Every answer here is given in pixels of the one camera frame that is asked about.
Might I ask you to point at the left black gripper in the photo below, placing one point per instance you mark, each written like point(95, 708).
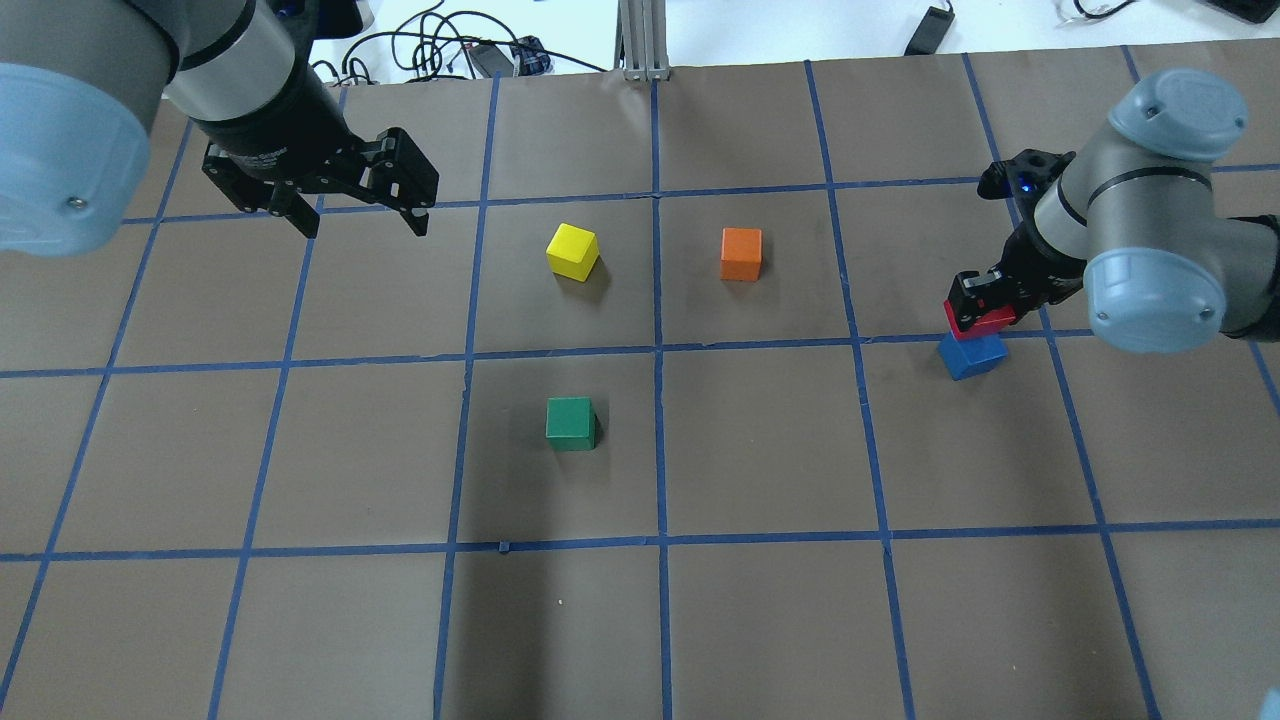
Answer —
point(283, 127)

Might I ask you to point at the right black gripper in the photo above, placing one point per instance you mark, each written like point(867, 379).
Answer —
point(1027, 259)

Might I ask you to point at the red wooden block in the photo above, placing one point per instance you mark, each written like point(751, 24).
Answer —
point(978, 326)

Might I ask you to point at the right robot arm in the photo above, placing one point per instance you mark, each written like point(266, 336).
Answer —
point(1130, 221)

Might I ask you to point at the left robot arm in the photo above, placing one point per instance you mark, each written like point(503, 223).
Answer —
point(81, 82)

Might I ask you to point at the blue wooden block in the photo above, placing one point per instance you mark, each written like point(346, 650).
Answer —
point(966, 359)

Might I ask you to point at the yellow wooden block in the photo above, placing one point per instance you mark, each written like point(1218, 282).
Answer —
point(572, 252)

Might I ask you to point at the orange wooden block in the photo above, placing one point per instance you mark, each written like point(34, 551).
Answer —
point(741, 256)

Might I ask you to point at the green wooden block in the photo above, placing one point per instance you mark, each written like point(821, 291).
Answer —
point(571, 424)

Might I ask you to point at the black power adapter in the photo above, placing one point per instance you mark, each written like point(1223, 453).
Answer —
point(931, 31)

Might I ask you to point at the aluminium frame post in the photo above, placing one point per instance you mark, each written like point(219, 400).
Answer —
point(640, 46)

